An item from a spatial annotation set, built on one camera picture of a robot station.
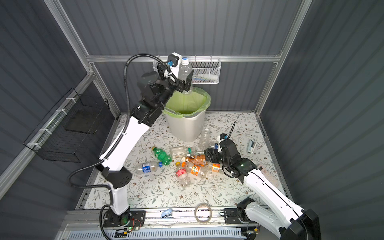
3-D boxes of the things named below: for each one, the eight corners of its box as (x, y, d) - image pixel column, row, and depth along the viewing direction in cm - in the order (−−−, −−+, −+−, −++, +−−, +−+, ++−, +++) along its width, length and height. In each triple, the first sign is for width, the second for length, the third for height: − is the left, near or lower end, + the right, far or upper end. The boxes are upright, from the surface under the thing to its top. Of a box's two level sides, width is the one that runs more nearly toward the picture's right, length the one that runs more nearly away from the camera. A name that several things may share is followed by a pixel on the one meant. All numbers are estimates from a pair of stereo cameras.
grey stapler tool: (247, 152, 99) (248, 150, 97) (249, 141, 105) (250, 139, 103) (254, 154, 98) (255, 152, 96) (255, 143, 104) (257, 141, 102)
